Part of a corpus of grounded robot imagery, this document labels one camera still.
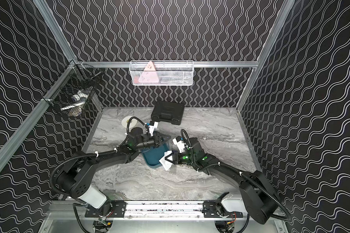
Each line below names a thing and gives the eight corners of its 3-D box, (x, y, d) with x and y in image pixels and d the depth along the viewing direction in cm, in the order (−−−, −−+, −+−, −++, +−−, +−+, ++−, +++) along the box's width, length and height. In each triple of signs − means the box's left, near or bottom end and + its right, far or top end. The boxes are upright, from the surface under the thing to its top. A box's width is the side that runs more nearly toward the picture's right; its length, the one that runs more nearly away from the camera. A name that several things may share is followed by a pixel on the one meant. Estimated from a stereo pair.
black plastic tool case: (151, 124, 112) (150, 119, 107) (154, 104, 126) (153, 99, 121) (184, 125, 112) (184, 119, 107) (183, 104, 126) (183, 99, 121)
